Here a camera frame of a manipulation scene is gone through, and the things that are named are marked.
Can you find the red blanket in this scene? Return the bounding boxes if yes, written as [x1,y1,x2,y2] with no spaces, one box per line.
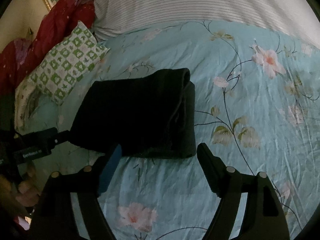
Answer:
[1,0,95,96]

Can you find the light blue floral bedsheet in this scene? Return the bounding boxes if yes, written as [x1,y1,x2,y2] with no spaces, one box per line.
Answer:
[15,21,319,239]

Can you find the black pants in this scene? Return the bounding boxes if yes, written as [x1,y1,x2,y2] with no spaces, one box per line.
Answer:
[69,68,196,159]

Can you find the white striped blanket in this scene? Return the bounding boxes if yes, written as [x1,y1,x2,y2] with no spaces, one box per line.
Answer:
[94,0,319,46]

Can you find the green white checkered pillow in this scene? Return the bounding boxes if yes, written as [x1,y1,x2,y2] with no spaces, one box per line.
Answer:
[14,21,110,131]

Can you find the person's left hand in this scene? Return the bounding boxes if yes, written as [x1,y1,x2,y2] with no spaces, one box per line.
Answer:
[1,161,41,218]

